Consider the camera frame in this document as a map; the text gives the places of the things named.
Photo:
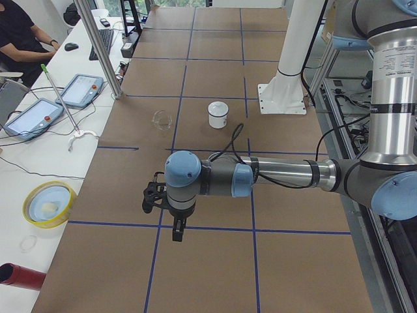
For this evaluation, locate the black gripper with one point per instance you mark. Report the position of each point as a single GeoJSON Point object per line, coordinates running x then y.
{"type": "Point", "coordinates": [180, 214]}

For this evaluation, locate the clear glass funnel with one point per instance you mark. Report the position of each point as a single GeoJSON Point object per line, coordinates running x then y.
{"type": "Point", "coordinates": [162, 120]}

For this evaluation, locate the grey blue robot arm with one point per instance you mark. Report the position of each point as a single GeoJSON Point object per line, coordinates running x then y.
{"type": "Point", "coordinates": [383, 178]}

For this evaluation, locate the white enamel mug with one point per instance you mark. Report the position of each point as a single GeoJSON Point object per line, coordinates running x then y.
{"type": "Point", "coordinates": [217, 122]}

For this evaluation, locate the yellow rimmed bowl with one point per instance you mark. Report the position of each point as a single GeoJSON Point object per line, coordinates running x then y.
{"type": "Point", "coordinates": [49, 205]}

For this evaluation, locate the silver green reacher grabber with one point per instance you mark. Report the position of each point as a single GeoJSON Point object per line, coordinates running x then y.
{"type": "Point", "coordinates": [79, 133]}

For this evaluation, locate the brown paper table cover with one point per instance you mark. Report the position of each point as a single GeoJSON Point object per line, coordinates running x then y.
{"type": "Point", "coordinates": [193, 78]}

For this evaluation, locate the clear round lid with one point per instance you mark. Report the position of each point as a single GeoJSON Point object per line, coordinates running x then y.
{"type": "Point", "coordinates": [28, 243]}

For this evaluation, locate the far blue teach pendant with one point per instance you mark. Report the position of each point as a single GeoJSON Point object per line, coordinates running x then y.
{"type": "Point", "coordinates": [81, 90]}

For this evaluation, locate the blue teach pendant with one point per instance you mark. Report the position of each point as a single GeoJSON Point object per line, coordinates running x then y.
{"type": "Point", "coordinates": [81, 90]}
{"type": "Point", "coordinates": [34, 120]}

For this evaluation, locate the red cylinder tube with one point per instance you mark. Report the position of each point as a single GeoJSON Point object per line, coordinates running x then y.
{"type": "Point", "coordinates": [22, 277]}

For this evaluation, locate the near blue teach pendant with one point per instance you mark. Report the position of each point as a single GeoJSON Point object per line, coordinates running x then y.
{"type": "Point", "coordinates": [34, 120]}

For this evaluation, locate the black computer mouse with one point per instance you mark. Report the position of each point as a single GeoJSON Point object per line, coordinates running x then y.
{"type": "Point", "coordinates": [70, 46]}

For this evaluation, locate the person in black shirt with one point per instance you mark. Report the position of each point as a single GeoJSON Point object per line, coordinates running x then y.
{"type": "Point", "coordinates": [24, 46]}

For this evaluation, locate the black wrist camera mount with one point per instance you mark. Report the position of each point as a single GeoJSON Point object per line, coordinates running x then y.
{"type": "Point", "coordinates": [155, 195]}

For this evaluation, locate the aluminium frame post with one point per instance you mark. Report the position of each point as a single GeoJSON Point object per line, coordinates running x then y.
{"type": "Point", "coordinates": [96, 41]}

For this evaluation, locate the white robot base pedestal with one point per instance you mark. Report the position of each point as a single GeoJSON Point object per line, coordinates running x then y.
{"type": "Point", "coordinates": [284, 93]}

